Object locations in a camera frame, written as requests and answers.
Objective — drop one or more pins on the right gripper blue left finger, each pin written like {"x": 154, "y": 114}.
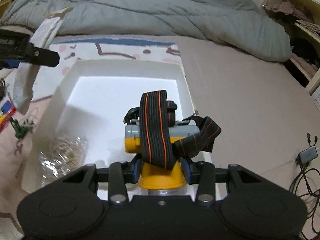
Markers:
{"x": 121, "y": 174}

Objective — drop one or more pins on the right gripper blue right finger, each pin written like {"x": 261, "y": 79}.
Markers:
{"x": 203, "y": 175}

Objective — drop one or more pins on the black claw hair clip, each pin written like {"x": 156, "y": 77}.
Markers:
{"x": 3, "y": 89}

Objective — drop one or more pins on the grey foil pouch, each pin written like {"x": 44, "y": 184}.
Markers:
{"x": 28, "y": 70}

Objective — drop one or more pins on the yellow headlamp with strap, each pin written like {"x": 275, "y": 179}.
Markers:
{"x": 153, "y": 132}

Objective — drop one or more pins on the bag of rubber bands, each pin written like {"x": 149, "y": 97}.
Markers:
{"x": 63, "y": 155}

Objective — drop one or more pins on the colourful playing card box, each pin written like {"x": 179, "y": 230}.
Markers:
{"x": 7, "y": 111}

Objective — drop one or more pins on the green plastic clip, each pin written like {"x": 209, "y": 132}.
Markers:
{"x": 21, "y": 130}

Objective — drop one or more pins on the white cardboard box tray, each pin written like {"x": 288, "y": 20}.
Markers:
{"x": 91, "y": 102}

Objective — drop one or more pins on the cartoon bear blanket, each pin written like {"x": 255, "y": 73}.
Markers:
{"x": 14, "y": 153}

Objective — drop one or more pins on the grey usb hub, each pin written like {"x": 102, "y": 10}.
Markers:
{"x": 308, "y": 155}

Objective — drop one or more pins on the grey duvet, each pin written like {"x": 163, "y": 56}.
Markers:
{"x": 239, "y": 23}

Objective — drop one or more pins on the pink clothes on shelf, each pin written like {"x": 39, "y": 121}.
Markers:
{"x": 288, "y": 9}

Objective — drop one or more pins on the right wooden shelf unit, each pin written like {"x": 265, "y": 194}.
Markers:
{"x": 303, "y": 64}

